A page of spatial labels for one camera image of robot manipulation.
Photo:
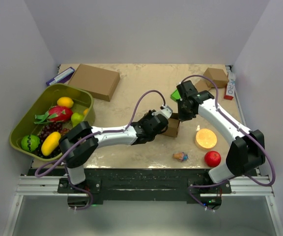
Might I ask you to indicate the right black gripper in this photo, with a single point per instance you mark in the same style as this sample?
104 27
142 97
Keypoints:
183 117

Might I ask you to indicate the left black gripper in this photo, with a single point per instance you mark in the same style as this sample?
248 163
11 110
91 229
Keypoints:
150 116

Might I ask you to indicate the brown cardboard box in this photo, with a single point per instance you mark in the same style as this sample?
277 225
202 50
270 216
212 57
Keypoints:
173 126

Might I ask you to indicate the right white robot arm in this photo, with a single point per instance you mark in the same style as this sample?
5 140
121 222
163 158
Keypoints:
245 146

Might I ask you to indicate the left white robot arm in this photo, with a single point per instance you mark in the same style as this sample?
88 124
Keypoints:
81 142

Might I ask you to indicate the green flat box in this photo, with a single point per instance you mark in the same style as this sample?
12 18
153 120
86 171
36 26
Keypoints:
175 96

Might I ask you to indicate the flat small cardboard box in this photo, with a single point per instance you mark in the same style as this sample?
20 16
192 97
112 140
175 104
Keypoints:
201 85

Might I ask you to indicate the small cardboard cube box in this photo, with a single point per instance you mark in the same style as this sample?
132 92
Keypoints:
218 76

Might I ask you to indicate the red white box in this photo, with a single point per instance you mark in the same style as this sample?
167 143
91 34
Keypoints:
230 87

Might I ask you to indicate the large flat cardboard box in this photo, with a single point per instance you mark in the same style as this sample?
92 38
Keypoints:
100 83

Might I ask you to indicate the purple white box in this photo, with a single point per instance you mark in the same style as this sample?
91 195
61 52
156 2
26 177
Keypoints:
62 77

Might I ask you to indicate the small colourful toy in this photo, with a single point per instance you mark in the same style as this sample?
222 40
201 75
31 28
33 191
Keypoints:
180 156

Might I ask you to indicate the red apple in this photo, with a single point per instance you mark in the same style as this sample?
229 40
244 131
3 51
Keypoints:
212 158

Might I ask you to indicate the small orange fruit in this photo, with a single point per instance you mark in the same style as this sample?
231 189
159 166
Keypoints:
86 111

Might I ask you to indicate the green pear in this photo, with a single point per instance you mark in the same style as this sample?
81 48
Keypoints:
76 118

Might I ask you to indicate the yellow lemon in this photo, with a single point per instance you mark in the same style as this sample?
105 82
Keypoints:
65 101

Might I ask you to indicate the red dragon fruit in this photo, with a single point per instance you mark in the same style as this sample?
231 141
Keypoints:
54 114

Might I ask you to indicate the yellow mango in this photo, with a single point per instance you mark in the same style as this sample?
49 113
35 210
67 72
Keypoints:
50 143

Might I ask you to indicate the olive green plastic bin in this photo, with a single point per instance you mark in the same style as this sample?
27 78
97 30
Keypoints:
48 99

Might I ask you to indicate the green round fruit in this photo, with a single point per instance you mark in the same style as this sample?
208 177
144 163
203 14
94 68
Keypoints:
30 143

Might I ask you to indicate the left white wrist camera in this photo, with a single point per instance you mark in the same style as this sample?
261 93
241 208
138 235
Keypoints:
166 111

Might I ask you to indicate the black base frame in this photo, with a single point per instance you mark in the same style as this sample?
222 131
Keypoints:
162 185

